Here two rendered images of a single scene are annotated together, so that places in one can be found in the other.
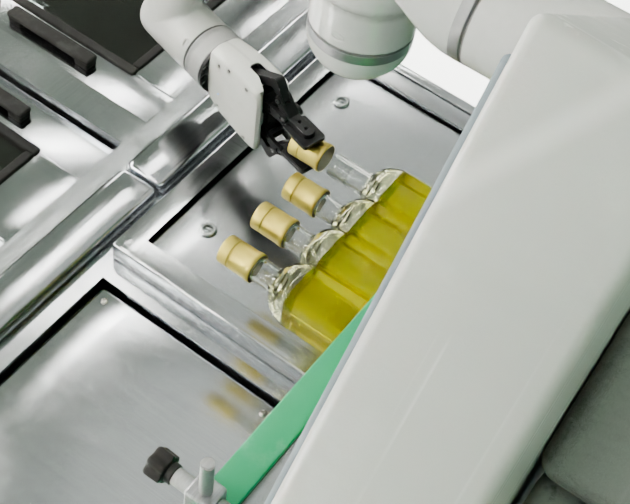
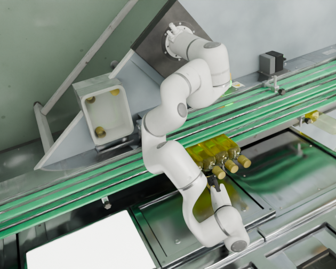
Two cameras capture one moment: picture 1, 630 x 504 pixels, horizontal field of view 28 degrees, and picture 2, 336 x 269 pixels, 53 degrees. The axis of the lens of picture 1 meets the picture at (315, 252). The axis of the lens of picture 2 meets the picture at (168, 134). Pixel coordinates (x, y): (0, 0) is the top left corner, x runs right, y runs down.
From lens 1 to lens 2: 185 cm
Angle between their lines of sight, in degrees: 87
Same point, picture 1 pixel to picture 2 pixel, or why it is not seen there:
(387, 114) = (165, 232)
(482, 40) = not seen: hidden behind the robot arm
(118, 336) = (278, 198)
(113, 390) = (282, 187)
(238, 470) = (266, 93)
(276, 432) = (257, 96)
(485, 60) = not seen: hidden behind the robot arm
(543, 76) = not seen: outside the picture
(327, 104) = (183, 242)
